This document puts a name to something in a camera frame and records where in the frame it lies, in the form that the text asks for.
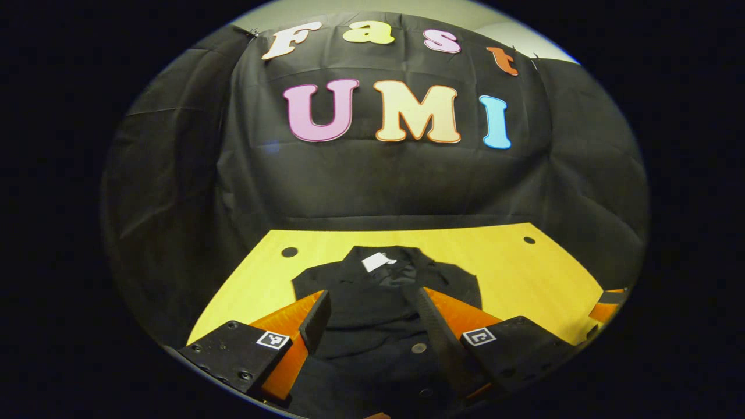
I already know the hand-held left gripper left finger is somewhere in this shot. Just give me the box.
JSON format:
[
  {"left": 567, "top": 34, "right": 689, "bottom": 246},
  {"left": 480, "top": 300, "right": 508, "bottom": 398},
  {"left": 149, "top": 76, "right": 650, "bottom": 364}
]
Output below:
[{"left": 178, "top": 289, "right": 332, "bottom": 402}]

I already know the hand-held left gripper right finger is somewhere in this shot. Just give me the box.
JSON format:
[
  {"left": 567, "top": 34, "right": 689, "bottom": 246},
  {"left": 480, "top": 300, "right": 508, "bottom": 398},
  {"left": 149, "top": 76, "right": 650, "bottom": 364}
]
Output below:
[{"left": 414, "top": 286, "right": 577, "bottom": 402}]

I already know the black jacket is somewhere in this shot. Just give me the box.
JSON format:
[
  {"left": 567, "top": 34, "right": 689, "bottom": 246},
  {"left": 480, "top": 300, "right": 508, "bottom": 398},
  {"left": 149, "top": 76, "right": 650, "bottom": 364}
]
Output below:
[{"left": 285, "top": 246, "right": 484, "bottom": 419}]

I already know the black backdrop cloth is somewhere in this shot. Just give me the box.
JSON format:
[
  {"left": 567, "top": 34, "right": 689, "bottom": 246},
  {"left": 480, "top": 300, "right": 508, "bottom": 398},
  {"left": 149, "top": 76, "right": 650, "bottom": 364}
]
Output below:
[{"left": 100, "top": 12, "right": 650, "bottom": 350}]

